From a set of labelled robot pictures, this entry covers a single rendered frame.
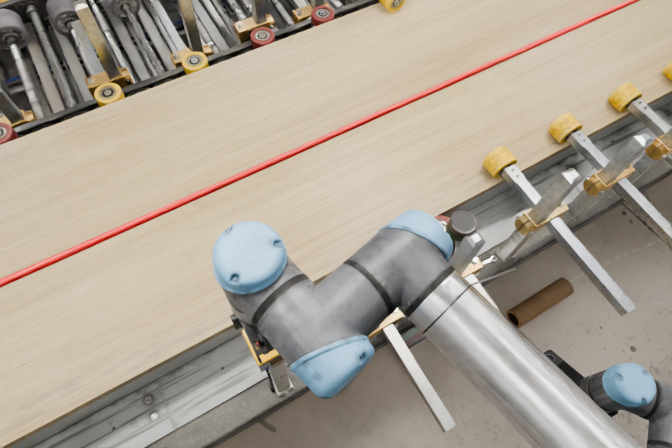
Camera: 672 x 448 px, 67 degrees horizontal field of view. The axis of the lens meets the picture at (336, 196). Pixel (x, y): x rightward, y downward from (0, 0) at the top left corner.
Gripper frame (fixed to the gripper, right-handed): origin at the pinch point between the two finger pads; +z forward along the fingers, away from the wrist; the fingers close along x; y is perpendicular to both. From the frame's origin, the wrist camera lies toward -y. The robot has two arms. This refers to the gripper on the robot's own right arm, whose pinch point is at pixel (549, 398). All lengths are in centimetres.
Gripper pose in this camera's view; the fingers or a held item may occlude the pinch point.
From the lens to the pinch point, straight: 143.5
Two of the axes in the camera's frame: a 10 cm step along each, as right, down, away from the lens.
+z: -0.4, 4.9, 8.7
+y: 5.0, 7.7, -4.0
